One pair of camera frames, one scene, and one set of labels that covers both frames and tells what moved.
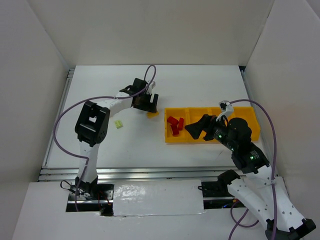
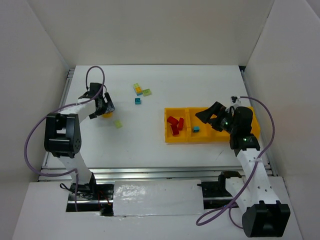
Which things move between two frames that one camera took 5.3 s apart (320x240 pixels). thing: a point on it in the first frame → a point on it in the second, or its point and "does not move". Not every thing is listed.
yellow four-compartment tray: (176, 119) does not move
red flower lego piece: (173, 121) does not move
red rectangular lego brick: (181, 123) does not move
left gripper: (146, 105) → (107, 106)
